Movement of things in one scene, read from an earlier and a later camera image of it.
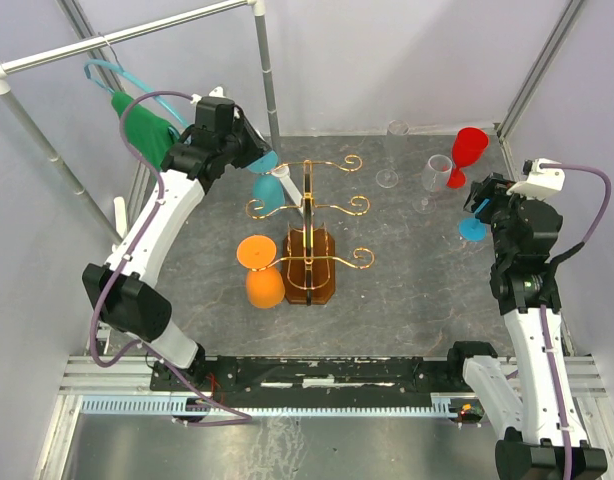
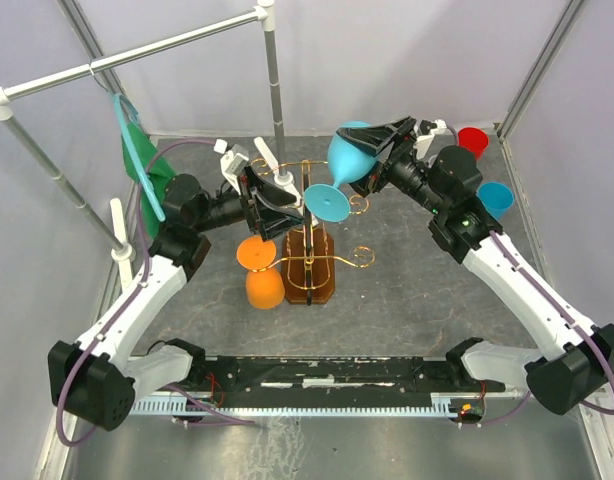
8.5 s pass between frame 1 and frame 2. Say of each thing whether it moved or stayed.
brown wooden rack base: stayed
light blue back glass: moved
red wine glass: stayed
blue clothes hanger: moved
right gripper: moved
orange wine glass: stayed
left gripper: moved
